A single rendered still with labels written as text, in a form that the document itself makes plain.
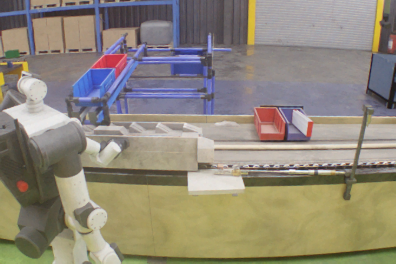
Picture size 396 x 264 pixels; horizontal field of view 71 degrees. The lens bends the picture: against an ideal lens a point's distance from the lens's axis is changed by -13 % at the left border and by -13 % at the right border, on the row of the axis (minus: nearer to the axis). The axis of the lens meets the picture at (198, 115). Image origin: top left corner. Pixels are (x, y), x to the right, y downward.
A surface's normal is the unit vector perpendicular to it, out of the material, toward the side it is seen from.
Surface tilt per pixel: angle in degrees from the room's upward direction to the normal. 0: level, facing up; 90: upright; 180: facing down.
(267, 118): 88
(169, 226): 90
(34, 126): 42
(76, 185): 91
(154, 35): 93
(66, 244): 78
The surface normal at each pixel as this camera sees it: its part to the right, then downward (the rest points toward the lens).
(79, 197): 0.78, 0.24
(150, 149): -0.03, 0.20
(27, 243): -0.19, 0.39
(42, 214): -0.14, -0.37
